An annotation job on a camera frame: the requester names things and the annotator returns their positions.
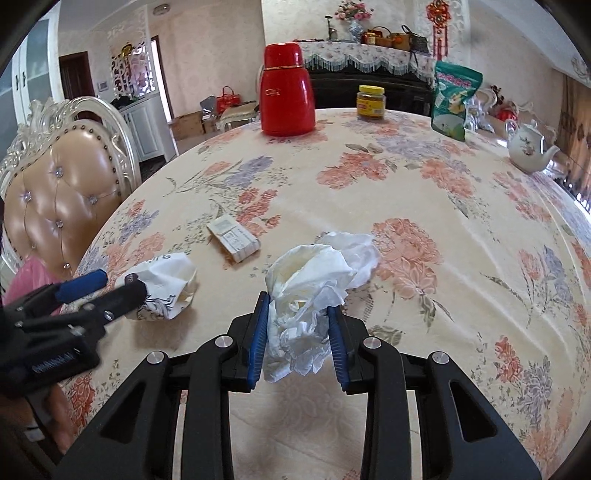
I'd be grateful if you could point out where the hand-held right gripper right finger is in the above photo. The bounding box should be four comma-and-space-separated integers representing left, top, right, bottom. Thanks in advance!
327, 307, 542, 480

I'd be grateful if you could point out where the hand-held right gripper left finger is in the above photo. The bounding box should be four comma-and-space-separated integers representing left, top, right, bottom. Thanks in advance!
54, 291, 272, 480

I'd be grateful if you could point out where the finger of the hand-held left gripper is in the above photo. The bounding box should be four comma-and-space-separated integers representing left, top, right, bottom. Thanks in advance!
23, 279, 148, 340
7, 269, 109, 319

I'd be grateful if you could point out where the white tissue paper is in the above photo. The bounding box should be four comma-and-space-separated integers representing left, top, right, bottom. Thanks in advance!
263, 231, 382, 384

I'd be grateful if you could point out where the pink plastic bag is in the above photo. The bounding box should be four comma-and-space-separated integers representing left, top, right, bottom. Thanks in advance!
0, 256, 70, 319

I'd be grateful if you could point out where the white paper cup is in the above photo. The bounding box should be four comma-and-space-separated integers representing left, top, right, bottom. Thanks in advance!
127, 251, 198, 321

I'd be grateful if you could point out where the person's left hand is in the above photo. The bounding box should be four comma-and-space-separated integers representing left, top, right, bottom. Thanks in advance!
25, 383, 77, 457

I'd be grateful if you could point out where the tufted beige dining chair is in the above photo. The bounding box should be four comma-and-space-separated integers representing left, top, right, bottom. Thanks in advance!
0, 97, 141, 287

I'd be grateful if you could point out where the cigarette box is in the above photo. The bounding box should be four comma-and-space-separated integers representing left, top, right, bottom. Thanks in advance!
206, 215, 260, 265

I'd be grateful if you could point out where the floral tablecloth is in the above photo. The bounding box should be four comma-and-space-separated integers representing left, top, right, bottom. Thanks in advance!
62, 107, 591, 480

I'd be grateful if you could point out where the white cabinet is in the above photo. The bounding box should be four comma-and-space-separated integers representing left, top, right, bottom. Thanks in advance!
115, 95, 178, 162

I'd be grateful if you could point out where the cardboard box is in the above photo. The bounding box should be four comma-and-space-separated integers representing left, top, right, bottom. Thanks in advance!
168, 112, 206, 141

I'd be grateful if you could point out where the white upholstered bench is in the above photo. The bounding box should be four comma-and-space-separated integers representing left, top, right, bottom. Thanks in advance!
217, 104, 260, 134

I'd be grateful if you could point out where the red gift bag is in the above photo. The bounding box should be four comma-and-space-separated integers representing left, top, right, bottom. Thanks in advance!
216, 86, 242, 114

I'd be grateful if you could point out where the red thermos jug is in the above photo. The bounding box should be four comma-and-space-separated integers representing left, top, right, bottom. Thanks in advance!
259, 43, 317, 137

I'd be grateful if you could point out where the yellow lid glass jar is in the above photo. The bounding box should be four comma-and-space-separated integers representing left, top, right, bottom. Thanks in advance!
356, 85, 386, 121

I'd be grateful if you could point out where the black piano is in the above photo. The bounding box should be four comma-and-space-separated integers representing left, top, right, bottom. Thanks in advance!
307, 69, 437, 116

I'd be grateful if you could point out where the green snack bag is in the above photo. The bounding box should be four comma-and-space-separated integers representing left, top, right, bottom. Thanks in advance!
431, 60, 483, 141

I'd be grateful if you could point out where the white porcelain teapot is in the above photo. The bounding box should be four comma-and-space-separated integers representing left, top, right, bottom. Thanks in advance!
505, 119, 561, 174

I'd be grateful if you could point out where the lace piano cover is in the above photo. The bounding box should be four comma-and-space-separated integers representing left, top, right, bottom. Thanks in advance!
293, 41, 437, 79

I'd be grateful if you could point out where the brown basket bag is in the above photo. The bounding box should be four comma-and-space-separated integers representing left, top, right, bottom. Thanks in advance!
362, 27, 393, 46

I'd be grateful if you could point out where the dark patterned handbag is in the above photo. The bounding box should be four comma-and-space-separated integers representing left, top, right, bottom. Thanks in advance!
402, 25, 430, 52

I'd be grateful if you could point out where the brown curtain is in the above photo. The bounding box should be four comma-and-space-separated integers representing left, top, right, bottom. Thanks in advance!
556, 74, 591, 185

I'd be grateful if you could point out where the vase with pink flowers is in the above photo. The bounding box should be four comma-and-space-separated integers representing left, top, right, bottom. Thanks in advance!
335, 0, 372, 42

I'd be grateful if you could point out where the red knot wall ornament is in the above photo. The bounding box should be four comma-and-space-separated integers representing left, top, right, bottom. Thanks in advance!
426, 0, 452, 60

